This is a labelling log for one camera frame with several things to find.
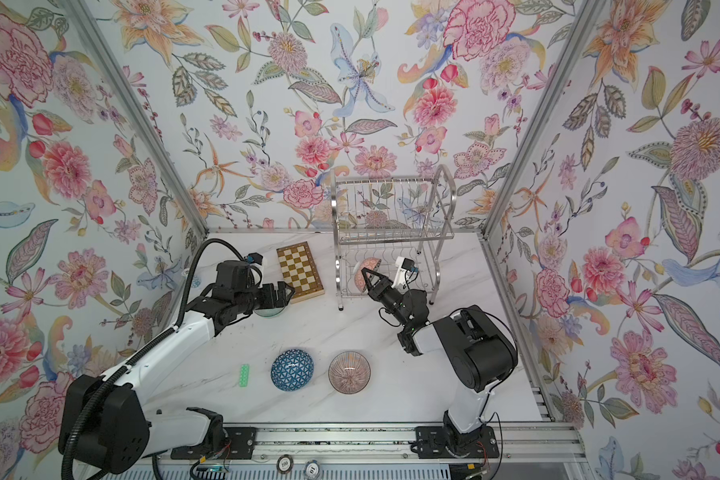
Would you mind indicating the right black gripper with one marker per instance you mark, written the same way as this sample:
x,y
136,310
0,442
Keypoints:
x,y
380,294

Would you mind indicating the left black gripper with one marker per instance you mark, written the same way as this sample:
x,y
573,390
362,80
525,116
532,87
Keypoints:
x,y
281,297

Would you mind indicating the pink striped bowl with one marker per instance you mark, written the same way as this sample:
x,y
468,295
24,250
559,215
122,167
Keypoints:
x,y
349,372

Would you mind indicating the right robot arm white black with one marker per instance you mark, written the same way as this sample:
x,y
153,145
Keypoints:
x,y
482,353

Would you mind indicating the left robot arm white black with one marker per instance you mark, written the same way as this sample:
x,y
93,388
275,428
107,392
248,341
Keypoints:
x,y
106,423

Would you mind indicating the silver two-tier dish rack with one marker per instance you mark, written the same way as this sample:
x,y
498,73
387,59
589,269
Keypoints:
x,y
381,219

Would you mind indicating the pale green striped bowl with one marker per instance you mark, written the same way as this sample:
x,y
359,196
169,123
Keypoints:
x,y
269,312

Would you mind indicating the wooden folded chessboard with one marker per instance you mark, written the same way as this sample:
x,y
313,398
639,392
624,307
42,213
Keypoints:
x,y
299,270

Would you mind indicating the small green plastic block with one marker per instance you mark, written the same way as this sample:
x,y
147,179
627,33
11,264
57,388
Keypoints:
x,y
244,375

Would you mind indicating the blue triangle patterned bowl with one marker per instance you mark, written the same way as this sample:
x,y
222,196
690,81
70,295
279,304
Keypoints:
x,y
292,370

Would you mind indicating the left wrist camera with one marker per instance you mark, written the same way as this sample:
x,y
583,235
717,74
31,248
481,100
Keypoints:
x,y
254,258

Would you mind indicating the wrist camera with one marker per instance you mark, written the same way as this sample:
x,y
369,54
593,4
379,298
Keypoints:
x,y
406,272
254,258

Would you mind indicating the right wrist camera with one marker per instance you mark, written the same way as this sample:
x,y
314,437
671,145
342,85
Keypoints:
x,y
406,272

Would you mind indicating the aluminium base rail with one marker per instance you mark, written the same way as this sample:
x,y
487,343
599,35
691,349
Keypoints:
x,y
508,441

